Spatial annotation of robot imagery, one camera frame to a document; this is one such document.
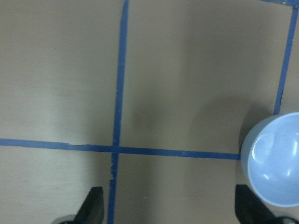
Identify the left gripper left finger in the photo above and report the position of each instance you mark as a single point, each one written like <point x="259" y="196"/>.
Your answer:
<point x="92" y="209"/>

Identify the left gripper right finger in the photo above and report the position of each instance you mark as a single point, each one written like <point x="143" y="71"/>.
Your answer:
<point x="249" y="209"/>

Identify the blue ceramic bowl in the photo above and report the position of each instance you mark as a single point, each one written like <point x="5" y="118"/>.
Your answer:
<point x="270" y="159"/>

